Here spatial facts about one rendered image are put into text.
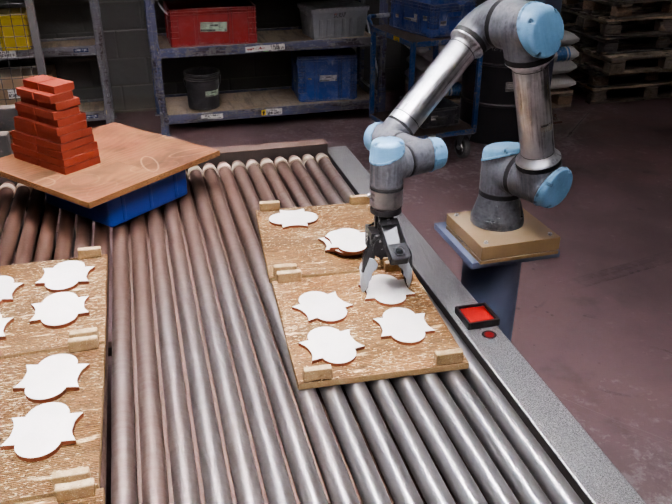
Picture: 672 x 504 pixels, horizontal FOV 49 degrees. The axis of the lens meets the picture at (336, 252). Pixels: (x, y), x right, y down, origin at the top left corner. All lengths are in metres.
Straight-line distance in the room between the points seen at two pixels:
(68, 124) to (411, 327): 1.17
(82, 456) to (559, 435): 0.83
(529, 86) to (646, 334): 1.91
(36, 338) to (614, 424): 2.08
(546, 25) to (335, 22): 4.31
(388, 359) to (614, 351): 1.97
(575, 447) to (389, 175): 0.66
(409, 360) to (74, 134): 1.22
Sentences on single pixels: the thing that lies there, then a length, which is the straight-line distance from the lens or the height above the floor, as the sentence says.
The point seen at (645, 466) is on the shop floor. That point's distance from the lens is 2.83.
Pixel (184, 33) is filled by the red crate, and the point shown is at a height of 0.74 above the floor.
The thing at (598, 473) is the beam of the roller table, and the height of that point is 0.92.
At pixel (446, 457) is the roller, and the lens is 1.32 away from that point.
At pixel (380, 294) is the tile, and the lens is 1.70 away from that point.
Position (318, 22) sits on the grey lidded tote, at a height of 0.77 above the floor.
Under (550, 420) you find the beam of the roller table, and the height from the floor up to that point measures 0.91.
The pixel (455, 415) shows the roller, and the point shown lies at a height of 0.92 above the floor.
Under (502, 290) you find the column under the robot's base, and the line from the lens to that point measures 2.18.
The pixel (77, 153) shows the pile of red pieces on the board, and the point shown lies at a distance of 2.26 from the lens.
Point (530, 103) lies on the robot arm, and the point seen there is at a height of 1.32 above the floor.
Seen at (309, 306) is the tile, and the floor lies 0.94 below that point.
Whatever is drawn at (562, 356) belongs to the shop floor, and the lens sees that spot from 3.26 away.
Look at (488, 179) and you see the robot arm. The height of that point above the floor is 1.06.
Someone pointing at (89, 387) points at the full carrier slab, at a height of 0.94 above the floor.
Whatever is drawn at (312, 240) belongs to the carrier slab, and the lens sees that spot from 1.96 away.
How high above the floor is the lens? 1.82
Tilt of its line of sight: 28 degrees down
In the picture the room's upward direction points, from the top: straight up
